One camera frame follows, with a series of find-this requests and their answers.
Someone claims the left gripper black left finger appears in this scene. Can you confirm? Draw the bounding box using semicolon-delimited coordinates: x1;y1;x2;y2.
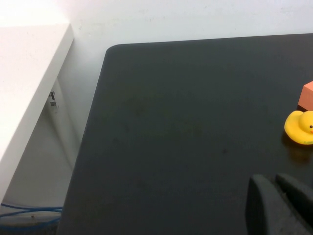
246;174;306;235

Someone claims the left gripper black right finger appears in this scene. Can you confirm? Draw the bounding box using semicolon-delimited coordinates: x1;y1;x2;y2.
275;172;313;235

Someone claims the yellow rubber duck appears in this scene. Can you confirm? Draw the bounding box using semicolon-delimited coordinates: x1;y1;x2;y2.
283;110;313;145

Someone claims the orange foam cube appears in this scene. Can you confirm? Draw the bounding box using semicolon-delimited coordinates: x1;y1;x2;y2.
297;80;313;112

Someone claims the small printed label sticker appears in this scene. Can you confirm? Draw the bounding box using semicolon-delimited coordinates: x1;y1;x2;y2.
48;91;61;114

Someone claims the white side table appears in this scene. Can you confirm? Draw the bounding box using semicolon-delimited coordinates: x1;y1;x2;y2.
0;23;84;204

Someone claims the blue cable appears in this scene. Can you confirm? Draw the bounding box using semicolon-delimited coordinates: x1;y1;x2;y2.
0;202;64;232

